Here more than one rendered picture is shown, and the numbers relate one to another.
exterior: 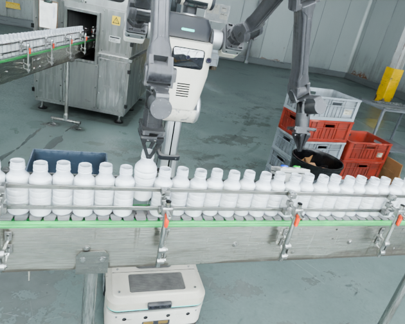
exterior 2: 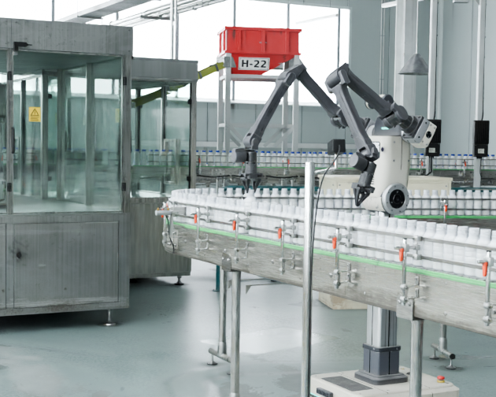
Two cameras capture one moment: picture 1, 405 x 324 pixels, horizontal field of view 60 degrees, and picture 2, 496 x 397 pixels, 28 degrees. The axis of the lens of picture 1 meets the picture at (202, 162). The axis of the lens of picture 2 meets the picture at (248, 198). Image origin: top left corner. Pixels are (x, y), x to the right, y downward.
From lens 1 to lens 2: 468 cm
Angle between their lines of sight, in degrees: 82
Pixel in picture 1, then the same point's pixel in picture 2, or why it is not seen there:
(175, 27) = (379, 128)
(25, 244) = (211, 243)
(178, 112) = (371, 200)
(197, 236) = (258, 250)
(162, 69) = (247, 139)
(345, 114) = not seen: outside the picture
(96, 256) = (227, 257)
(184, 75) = not seen: hidden behind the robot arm
